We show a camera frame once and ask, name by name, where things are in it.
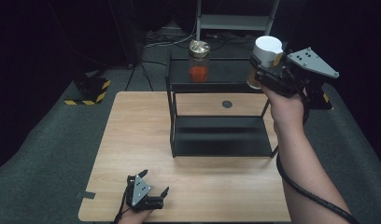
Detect left hand-held gripper cable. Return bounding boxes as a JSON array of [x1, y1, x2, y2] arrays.
[[113, 186, 131, 224]]

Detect grey metal stand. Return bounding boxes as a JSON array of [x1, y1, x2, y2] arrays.
[[193, 0, 280, 60]]

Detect black yellow striped base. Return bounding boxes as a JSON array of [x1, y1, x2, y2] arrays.
[[63, 73, 112, 106], [308, 79, 333, 110]]

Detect grey tape strip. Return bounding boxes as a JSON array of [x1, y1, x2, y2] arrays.
[[76, 190, 96, 201]]

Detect hand-held gripper cable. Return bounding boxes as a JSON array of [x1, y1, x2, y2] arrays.
[[113, 186, 131, 224], [275, 92, 361, 224]]

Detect white floor cable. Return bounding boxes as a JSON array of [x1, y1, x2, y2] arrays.
[[144, 18, 199, 49]]

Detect black tripod legs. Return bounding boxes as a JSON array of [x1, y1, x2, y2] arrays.
[[124, 60, 168, 92]]

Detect glass jar with gold lid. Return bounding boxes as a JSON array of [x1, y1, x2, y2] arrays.
[[188, 39, 211, 84]]

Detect white lidded paper cup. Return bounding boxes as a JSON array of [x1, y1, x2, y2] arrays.
[[247, 35, 285, 90]]

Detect black floor cable bundle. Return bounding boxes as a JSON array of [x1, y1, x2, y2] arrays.
[[206, 32, 258, 50]]

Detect right hand-held gripper cable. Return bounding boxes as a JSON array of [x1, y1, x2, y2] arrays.
[[275, 92, 361, 224]]

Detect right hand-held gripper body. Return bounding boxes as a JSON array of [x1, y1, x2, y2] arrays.
[[260, 47, 341, 102]]

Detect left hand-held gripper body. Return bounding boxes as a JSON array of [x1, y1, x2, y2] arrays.
[[124, 174, 164, 213]]

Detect person's right hand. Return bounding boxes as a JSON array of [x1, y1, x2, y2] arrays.
[[261, 86, 306, 133]]

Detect black two-tier metal shelf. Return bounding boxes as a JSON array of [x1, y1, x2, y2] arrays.
[[164, 49, 311, 159]]

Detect person's left hand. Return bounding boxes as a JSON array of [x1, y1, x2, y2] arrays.
[[117, 205, 155, 224]]

